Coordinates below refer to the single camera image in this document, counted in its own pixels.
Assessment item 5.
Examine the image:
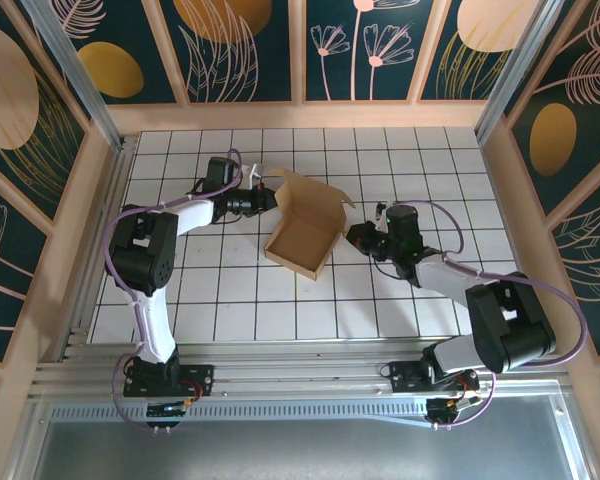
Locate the brown cardboard box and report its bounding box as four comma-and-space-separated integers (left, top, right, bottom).
263, 168, 357, 281

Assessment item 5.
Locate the small black circuit board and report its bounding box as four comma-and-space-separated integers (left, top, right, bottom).
146, 399, 190, 420
426, 394, 484, 427

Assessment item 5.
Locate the grey metal sheet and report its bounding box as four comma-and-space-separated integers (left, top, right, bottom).
7, 389, 594, 480

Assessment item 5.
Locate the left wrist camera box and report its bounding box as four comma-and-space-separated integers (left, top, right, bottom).
240, 162, 267, 191

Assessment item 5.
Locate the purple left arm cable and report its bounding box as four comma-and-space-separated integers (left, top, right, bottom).
102, 148, 245, 435

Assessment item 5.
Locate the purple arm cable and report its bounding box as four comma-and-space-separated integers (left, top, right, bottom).
409, 199, 590, 431
102, 148, 245, 435

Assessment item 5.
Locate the gold disc leaves wall panel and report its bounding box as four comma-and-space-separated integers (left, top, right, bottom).
144, 0, 301, 107

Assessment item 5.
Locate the aluminium side rail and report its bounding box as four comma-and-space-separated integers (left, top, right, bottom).
54, 134, 140, 364

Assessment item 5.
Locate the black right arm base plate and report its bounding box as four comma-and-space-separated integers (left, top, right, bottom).
389, 359, 481, 396

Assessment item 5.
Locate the peach disc wall art panel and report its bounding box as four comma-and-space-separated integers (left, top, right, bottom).
0, 0, 92, 236
417, 0, 551, 105

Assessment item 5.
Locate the aluminium rail frame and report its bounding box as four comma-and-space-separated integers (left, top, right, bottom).
29, 339, 574, 401

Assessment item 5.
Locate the gold oval feather wall panel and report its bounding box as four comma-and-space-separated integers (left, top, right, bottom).
502, 0, 600, 224

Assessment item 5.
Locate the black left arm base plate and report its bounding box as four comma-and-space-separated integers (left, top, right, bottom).
123, 363, 216, 399

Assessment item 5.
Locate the aluminium corner post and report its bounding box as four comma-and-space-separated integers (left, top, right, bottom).
22, 0, 139, 151
474, 0, 564, 146

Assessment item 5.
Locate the leaf outline wall art panel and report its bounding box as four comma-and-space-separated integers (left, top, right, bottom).
544, 164, 600, 361

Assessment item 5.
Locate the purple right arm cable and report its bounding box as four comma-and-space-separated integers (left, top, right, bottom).
409, 199, 590, 431

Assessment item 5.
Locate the perforated metal cable tray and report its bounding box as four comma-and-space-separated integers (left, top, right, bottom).
49, 402, 431, 429

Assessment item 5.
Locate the flower outline wall art panel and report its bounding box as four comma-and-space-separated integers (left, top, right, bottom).
0, 149, 57, 369

